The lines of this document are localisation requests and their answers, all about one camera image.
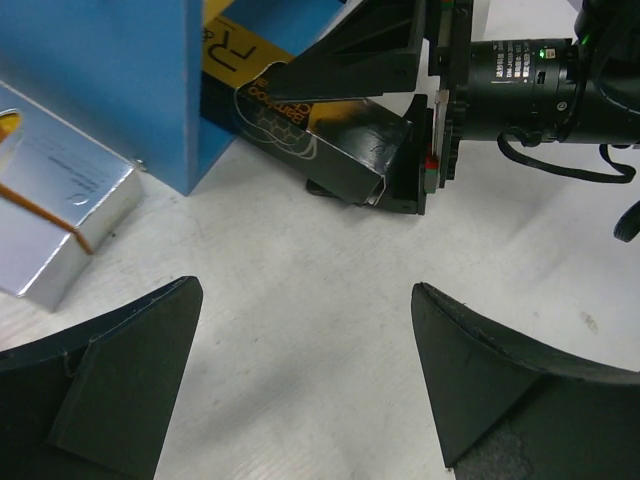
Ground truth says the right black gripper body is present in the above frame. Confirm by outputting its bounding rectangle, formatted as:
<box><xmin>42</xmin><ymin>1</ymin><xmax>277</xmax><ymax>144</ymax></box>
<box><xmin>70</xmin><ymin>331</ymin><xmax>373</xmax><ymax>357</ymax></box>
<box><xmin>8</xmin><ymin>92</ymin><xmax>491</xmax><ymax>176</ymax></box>
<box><xmin>421</xmin><ymin>1</ymin><xmax>580</xmax><ymax>195</ymax></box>

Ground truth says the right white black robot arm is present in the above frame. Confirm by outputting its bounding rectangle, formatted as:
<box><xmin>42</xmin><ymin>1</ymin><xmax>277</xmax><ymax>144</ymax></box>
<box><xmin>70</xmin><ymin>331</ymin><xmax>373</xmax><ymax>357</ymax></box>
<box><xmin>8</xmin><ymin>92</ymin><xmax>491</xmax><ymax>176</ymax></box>
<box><xmin>268</xmin><ymin>1</ymin><xmax>639</xmax><ymax>205</ymax></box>

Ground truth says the blue shelf with coloured boards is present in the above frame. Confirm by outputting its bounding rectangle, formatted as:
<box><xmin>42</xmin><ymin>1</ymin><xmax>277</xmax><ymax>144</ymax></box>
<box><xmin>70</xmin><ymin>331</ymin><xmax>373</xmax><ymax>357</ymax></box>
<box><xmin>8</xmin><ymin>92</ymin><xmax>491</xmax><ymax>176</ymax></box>
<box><xmin>1</xmin><ymin>1</ymin><xmax>344</xmax><ymax>194</ymax></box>

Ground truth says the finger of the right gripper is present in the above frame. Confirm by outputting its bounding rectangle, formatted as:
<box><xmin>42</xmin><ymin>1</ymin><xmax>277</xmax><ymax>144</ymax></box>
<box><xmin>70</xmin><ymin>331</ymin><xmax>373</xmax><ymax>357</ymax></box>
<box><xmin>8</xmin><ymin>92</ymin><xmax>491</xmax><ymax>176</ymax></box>
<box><xmin>307</xmin><ymin>99</ymin><xmax>416</xmax><ymax>206</ymax></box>
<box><xmin>268</xmin><ymin>0</ymin><xmax>425</xmax><ymax>103</ymax></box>

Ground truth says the silver RO box near shelf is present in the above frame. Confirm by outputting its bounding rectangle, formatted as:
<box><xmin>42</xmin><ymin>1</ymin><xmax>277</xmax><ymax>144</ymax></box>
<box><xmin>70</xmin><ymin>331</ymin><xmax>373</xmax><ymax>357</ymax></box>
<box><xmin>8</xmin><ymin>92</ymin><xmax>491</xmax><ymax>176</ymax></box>
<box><xmin>1</xmin><ymin>84</ymin><xmax>143</xmax><ymax>310</ymax></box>

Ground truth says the black toothpaste box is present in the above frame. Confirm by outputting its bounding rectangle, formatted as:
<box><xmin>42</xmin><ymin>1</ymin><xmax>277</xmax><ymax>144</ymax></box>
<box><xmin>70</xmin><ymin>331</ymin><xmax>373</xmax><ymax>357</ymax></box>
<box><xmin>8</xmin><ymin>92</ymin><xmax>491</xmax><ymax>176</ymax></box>
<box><xmin>233</xmin><ymin>62</ymin><xmax>414</xmax><ymax>207</ymax></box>

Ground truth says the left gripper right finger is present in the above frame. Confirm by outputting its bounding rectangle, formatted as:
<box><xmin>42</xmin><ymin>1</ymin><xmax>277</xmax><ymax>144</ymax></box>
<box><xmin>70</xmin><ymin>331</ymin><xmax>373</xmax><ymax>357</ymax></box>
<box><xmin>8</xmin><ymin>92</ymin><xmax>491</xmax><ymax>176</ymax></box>
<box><xmin>411</xmin><ymin>283</ymin><xmax>639</xmax><ymax>479</ymax></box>

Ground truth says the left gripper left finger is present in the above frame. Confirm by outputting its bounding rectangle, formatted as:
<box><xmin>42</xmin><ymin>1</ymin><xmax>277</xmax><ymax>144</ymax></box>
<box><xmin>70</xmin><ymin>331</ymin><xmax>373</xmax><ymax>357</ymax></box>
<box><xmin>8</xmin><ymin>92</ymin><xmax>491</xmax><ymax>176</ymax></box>
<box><xmin>1</xmin><ymin>276</ymin><xmax>203</xmax><ymax>479</ymax></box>

